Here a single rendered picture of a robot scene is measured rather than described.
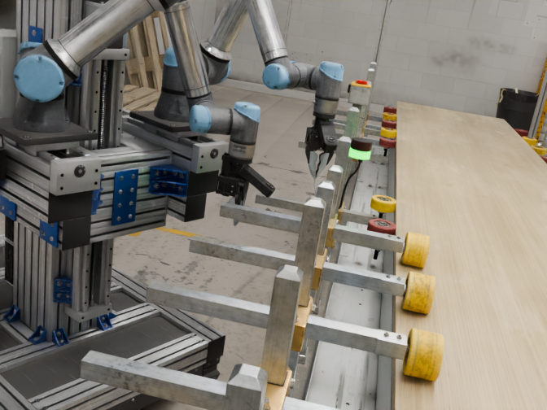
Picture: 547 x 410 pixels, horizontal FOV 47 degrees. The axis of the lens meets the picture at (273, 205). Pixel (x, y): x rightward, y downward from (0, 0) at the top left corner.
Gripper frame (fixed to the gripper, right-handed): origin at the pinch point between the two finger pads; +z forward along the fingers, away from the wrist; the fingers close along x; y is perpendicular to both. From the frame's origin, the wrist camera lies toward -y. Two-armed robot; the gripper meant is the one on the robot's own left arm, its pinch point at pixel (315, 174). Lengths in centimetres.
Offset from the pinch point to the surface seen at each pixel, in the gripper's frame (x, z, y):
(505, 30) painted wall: -413, -44, 649
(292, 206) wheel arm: 5.1, 12.3, 2.9
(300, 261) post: 26, -11, -92
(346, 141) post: -1.1, -16.7, -21.9
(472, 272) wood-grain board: -28, 5, -58
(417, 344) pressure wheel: 7, -2, -104
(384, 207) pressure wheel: -21.6, 6.0, -9.5
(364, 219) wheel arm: -17.2, 11.9, -5.3
